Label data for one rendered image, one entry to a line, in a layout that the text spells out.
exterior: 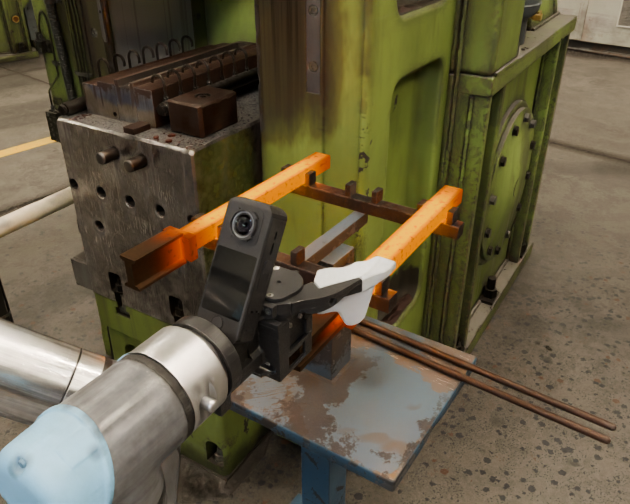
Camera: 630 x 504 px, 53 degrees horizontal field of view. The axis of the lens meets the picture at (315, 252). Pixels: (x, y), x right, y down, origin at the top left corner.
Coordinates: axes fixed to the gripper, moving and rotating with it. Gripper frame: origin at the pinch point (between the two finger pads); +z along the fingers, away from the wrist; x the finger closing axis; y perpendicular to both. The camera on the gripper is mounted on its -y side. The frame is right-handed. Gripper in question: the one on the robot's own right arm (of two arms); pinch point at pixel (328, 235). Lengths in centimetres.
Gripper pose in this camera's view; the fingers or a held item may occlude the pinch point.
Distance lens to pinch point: 62.6
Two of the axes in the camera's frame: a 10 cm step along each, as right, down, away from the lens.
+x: 8.5, 2.7, -4.6
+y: 0.0, 8.6, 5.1
